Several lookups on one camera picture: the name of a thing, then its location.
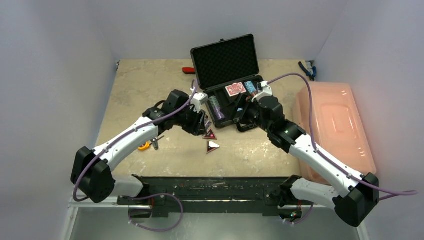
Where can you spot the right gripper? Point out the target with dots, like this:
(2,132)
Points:
(248,113)

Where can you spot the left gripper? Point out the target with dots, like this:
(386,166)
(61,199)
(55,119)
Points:
(197,127)

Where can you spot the purple chip stack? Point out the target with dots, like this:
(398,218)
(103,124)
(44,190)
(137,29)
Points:
(217,110)

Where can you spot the black poker set case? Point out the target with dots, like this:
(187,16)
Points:
(224,63)

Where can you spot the brown chip roll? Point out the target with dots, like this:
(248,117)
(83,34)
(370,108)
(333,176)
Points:
(207,122)

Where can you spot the grey chip stack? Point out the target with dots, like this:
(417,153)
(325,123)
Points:
(214,102)

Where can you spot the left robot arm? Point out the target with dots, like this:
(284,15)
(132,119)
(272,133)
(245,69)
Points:
(92,173)

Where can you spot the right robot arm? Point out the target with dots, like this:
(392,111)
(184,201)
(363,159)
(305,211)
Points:
(351,194)

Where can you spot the red triangular dealer button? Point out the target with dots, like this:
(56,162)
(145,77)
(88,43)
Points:
(210,135)

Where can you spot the blue playing card deck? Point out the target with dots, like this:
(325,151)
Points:
(240,103)

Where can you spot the white triangular dealer button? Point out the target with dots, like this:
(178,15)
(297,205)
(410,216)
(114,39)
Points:
(211,146)

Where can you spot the light blue chip stack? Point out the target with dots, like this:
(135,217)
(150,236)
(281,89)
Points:
(250,87)

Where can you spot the red playing card deck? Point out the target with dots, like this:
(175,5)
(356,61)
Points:
(235,89)

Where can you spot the black multitool pliers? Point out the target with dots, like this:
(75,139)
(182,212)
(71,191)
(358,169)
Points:
(155,142)

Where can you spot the yellow tape measure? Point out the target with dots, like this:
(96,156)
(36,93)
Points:
(144,147)

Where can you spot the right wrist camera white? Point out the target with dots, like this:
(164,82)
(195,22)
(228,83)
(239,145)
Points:
(264,90)

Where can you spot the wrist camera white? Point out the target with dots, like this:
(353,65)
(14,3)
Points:
(199,98)
(264,90)

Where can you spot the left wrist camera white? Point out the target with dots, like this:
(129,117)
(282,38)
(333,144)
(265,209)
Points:
(199,98)

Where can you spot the red handled tool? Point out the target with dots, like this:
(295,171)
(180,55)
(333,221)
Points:
(188,70)

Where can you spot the blue handled pliers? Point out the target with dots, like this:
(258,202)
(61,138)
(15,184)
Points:
(309,69)

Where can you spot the aluminium frame rail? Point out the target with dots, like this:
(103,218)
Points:
(108,221)

